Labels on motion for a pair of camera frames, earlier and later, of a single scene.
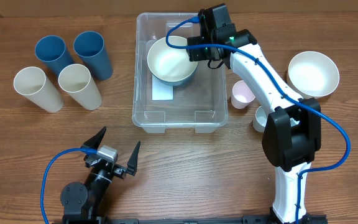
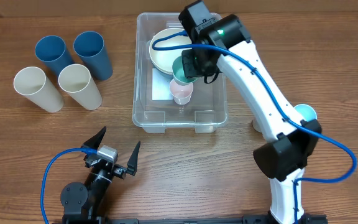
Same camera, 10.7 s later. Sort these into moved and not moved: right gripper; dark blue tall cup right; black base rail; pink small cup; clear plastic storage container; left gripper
Moved: pink small cup; right gripper
Not moved: black base rail; left gripper; clear plastic storage container; dark blue tall cup right
